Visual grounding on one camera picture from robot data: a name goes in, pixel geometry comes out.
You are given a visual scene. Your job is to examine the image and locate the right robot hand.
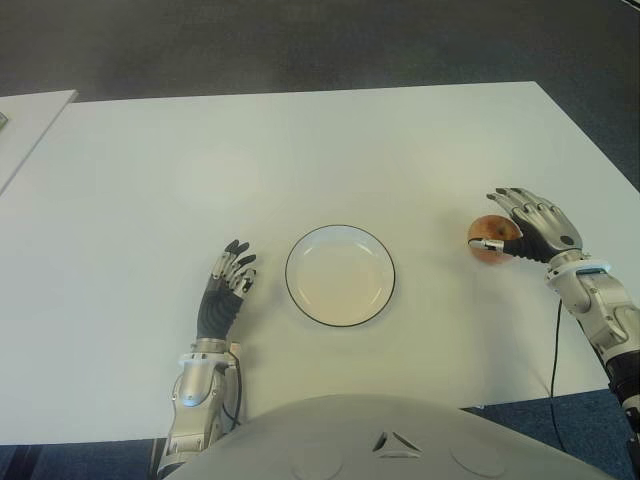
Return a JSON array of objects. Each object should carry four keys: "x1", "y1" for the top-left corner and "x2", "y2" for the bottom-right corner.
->
[{"x1": 467, "y1": 186, "x2": 585, "y2": 265}]

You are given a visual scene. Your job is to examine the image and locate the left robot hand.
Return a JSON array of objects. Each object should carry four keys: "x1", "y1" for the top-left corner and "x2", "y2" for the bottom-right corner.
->
[{"x1": 193, "y1": 239, "x2": 259, "y2": 344}]

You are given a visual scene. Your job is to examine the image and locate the red yellow apple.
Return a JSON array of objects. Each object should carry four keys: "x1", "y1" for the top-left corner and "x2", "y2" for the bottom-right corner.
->
[{"x1": 466, "y1": 213, "x2": 524, "y2": 264}]

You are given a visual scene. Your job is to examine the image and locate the white plate black rim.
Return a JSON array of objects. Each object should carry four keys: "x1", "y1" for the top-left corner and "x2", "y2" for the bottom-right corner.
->
[{"x1": 284, "y1": 223, "x2": 397, "y2": 330}]

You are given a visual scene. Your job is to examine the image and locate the grey robot torso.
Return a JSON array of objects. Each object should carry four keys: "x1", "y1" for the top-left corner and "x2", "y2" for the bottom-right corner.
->
[{"x1": 172, "y1": 393, "x2": 604, "y2": 480}]

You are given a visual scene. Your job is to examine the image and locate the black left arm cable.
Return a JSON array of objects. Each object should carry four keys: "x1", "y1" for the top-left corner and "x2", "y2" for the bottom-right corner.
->
[{"x1": 221, "y1": 349, "x2": 247, "y2": 432}]

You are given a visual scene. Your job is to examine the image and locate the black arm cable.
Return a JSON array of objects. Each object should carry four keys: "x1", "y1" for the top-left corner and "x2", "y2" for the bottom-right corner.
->
[
  {"x1": 548, "y1": 299, "x2": 570, "y2": 452},
  {"x1": 221, "y1": 349, "x2": 247, "y2": 432}
]

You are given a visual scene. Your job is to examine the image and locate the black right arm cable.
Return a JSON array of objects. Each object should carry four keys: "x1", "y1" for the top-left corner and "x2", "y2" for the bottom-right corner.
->
[{"x1": 548, "y1": 299, "x2": 570, "y2": 452}]

